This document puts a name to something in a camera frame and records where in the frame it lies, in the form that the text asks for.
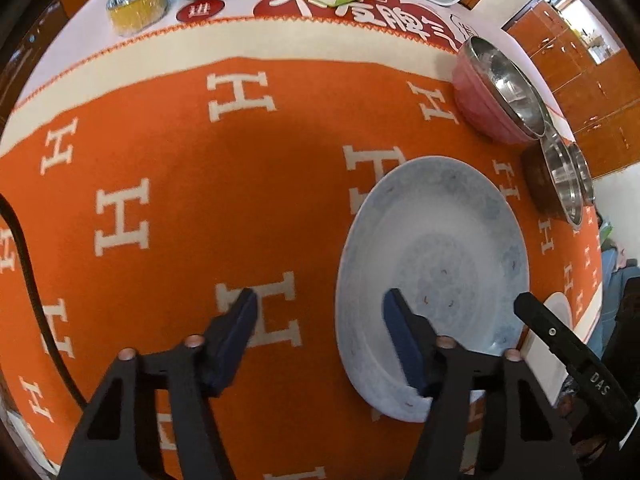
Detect foil container with yellow contents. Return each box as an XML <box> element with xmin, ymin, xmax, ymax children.
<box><xmin>106</xmin><ymin>0</ymin><xmax>173</xmax><ymax>37</ymax></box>

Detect pink steel-lined bowl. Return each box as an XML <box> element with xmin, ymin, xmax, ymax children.
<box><xmin>452</xmin><ymin>36</ymin><xmax>553</xmax><ymax>143</ymax></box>

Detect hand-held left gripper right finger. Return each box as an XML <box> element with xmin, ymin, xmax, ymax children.
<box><xmin>383</xmin><ymin>288</ymin><xmax>585</xmax><ymax>480</ymax></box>

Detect black cable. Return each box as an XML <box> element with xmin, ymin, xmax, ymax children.
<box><xmin>0</xmin><ymin>192</ymin><xmax>88</xmax><ymax>408</ymax></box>

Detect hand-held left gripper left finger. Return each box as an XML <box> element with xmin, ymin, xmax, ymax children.
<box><xmin>57</xmin><ymin>287</ymin><xmax>258</xmax><ymax>480</ymax></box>

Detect orange patterned blanket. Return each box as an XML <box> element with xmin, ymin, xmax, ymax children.
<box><xmin>0</xmin><ymin>20</ymin><xmax>603</xmax><ymax>480</ymax></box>

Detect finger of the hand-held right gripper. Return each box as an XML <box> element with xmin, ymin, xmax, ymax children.
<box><xmin>514</xmin><ymin>292</ymin><xmax>596</xmax><ymax>376</ymax></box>

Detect blue patterned white plate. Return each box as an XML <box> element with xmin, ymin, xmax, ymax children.
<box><xmin>335</xmin><ymin>156</ymin><xmax>530</xmax><ymax>423</ymax></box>

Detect brown steel-lined bowl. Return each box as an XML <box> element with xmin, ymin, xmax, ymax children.
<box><xmin>521</xmin><ymin>137</ymin><xmax>586</xmax><ymax>231</ymax></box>

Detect wooden cabinets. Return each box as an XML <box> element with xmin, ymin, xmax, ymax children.
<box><xmin>505</xmin><ymin>0</ymin><xmax>640</xmax><ymax>181</ymax></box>

